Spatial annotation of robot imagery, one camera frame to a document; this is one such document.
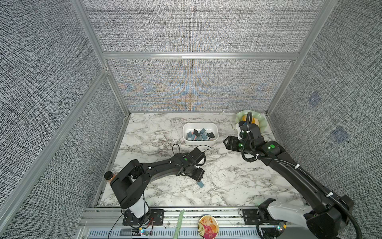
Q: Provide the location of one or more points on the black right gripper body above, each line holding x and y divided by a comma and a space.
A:
236, 145

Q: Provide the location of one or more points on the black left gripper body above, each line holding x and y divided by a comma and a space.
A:
196, 173

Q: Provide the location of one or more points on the teal eraser bottom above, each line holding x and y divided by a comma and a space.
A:
200, 183

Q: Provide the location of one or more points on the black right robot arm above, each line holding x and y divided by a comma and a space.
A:
329, 213

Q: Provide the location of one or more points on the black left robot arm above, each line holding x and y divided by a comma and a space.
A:
131, 182

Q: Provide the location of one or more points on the white storage box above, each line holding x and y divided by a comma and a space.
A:
209, 126

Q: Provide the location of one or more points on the bread pieces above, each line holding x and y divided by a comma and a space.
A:
253, 120

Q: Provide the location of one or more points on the green scalloped plate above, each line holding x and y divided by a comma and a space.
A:
259, 119

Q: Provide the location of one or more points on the round colourful tin lid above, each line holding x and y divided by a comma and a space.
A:
208, 227

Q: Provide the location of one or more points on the orange black-capped jar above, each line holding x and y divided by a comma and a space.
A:
109, 176

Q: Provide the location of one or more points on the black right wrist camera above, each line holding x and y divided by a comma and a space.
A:
253, 130

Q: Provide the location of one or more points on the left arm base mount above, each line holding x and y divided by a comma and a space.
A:
154, 217

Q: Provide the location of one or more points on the green strip on rail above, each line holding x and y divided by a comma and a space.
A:
179, 224

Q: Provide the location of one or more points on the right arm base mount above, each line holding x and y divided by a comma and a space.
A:
254, 215

